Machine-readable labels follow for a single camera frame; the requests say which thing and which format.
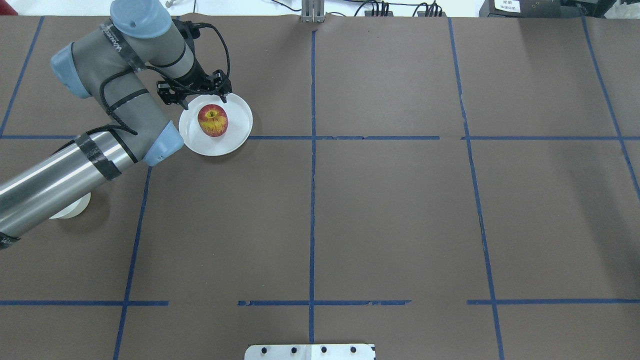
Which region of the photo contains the white metal base plate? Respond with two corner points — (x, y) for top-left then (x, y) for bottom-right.
(244, 343), (377, 360)

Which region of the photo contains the black box on table edge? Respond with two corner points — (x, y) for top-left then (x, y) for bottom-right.
(478, 0), (583, 19)

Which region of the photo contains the white bowl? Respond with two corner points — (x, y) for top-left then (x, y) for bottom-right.
(49, 193), (92, 220)

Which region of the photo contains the white round plate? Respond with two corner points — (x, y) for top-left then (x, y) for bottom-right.
(178, 93), (253, 157)

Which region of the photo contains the red yellow apple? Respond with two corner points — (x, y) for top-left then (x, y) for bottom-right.
(197, 104), (229, 138)

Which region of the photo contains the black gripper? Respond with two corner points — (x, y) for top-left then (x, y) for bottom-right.
(157, 70), (233, 111)

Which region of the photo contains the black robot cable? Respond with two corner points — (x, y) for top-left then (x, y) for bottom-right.
(99, 22), (232, 136)

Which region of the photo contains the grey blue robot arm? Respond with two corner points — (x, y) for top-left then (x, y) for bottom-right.
(0, 0), (232, 249)

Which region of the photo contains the aluminium frame post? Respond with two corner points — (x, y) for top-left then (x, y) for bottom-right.
(301, 0), (327, 24)

